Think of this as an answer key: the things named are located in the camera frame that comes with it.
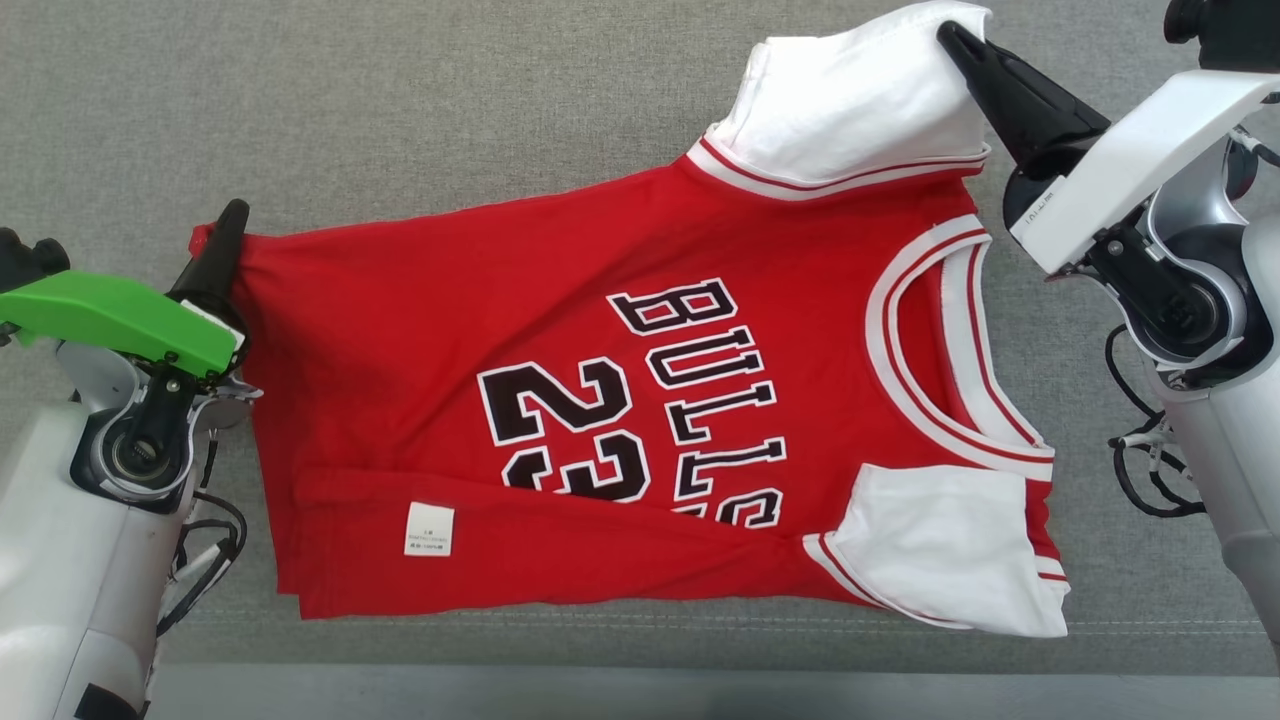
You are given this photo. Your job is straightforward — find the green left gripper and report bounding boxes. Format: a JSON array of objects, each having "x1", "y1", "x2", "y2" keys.
[{"x1": 0, "y1": 198, "x2": 252, "y2": 383}]

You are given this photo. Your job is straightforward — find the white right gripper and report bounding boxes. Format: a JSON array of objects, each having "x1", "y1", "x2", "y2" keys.
[{"x1": 937, "y1": 20, "x2": 1280, "y2": 279}]

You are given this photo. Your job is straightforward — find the red white Bulls jersey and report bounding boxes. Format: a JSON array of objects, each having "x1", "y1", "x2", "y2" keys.
[{"x1": 190, "y1": 0, "x2": 1071, "y2": 639}]

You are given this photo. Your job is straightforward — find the grey fabric sofa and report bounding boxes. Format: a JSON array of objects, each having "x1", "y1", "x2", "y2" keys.
[{"x1": 0, "y1": 0, "x2": 1280, "y2": 671}]

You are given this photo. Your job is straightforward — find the black left arm cable loops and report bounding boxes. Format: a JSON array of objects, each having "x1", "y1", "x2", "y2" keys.
[{"x1": 155, "y1": 440, "x2": 249, "y2": 641}]

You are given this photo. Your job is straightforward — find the black arm cable loops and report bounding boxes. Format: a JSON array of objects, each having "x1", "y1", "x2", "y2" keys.
[
  {"x1": 1103, "y1": 323, "x2": 1208, "y2": 521},
  {"x1": 155, "y1": 440, "x2": 249, "y2": 641}
]

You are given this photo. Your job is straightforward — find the black right arm cable loops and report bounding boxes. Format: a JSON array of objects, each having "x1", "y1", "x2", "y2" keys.
[{"x1": 1103, "y1": 323, "x2": 1208, "y2": 521}]

